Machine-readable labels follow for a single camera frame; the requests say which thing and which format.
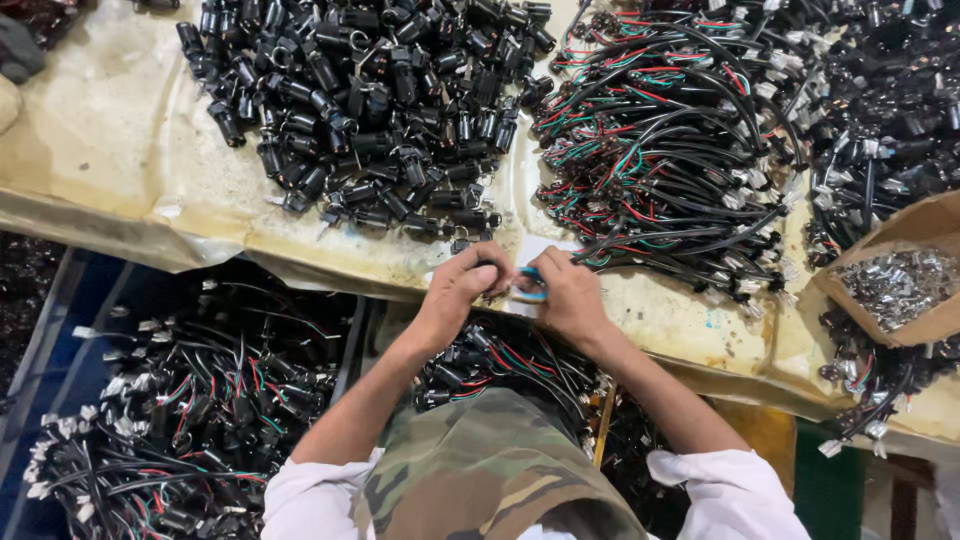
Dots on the white shirt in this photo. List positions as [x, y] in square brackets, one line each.
[315, 499]

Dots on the yellowed plastic table sheet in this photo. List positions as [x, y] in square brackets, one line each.
[112, 150]

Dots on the person's left hand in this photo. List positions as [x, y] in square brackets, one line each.
[450, 300]

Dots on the heap of dark small parts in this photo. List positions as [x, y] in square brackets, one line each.
[22, 315]

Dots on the heap of harnesses beside box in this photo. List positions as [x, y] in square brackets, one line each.
[877, 382]

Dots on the dark grey cloth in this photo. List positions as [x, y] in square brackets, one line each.
[19, 49]

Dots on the pile of silver keys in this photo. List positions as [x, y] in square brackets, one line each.
[900, 285]

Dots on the green crate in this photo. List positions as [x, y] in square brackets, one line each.
[829, 480]

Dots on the heap of finished lock harnesses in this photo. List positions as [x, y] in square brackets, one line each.
[195, 420]

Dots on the person's right hand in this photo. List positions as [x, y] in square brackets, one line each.
[574, 300]

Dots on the blue plastic crate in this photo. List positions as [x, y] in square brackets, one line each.
[67, 352]

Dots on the brown cardboard box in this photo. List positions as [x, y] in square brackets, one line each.
[862, 319]

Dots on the small black key lock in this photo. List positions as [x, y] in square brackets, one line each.
[496, 292]

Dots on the lap heap of lock harnesses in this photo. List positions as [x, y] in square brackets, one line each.
[517, 367]

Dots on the pile of black key locks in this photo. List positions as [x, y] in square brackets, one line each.
[375, 112]

